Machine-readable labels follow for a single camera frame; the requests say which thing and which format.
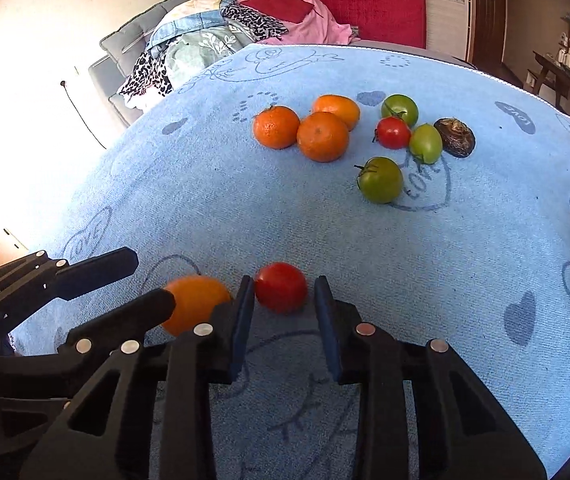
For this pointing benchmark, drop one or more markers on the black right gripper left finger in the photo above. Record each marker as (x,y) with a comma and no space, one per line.
(105,430)

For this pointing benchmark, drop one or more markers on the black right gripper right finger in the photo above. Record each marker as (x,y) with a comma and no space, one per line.
(420,406)

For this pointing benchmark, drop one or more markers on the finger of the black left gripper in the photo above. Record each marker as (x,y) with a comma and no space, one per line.
(131,321)
(71,281)

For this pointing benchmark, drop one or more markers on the green tomato front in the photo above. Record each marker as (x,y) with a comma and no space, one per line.
(380,180)

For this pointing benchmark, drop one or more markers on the large mandarin orange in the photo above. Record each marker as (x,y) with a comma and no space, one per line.
(323,137)

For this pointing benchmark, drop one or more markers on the yellow-green oval tomato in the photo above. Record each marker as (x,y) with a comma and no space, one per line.
(426,144)

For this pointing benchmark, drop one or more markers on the oval back mandarin orange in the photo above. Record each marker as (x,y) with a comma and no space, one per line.
(342,107)

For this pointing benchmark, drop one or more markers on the light blue patterned towel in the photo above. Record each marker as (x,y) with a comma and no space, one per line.
(475,251)

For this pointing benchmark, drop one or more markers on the leopard print cloth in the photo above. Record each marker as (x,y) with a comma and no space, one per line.
(149,74)

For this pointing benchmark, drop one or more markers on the grey padded headboard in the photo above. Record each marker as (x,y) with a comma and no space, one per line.
(122,48)

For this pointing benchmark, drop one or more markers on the floral green quilt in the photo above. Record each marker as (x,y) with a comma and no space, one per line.
(186,46)

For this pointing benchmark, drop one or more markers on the dark brown wrinkled fruit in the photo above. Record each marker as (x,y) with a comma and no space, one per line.
(457,138)

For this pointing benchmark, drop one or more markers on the small red tomato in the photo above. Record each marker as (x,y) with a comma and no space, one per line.
(392,133)

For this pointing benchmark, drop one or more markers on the round green tomato back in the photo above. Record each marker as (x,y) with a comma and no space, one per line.
(402,107)

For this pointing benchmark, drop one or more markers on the red pillow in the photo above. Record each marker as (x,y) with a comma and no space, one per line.
(293,11)

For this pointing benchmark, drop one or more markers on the pink blanket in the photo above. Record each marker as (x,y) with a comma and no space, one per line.
(318,27)

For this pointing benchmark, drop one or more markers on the wooden desk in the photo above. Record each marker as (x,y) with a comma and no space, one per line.
(556,75)

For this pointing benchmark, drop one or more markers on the dark wooden door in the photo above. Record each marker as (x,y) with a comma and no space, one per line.
(489,34)

